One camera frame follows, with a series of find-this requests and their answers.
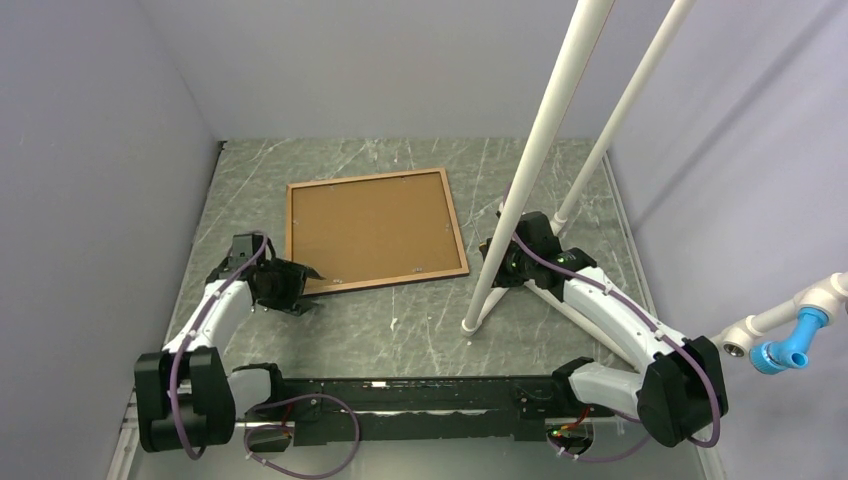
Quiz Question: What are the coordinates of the white pipe stand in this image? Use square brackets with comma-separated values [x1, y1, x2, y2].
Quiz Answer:
[460, 0, 848, 362]

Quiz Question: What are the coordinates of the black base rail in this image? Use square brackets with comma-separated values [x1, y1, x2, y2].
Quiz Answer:
[238, 375, 613, 446]

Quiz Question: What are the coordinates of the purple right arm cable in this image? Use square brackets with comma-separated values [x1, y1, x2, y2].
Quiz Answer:
[496, 185, 723, 464]

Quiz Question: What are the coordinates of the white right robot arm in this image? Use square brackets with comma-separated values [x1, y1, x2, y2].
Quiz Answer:
[493, 212, 729, 447]

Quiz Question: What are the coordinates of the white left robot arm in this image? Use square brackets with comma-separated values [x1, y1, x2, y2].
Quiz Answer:
[134, 231, 322, 459]

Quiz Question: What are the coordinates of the blue wooden picture frame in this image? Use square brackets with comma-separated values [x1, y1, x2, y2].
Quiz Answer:
[285, 167, 470, 296]

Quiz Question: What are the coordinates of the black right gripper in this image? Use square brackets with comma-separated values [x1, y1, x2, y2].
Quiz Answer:
[479, 236, 536, 288]

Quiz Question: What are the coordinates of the blue pipe fitting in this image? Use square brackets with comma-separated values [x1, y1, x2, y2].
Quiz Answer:
[749, 307, 830, 375]

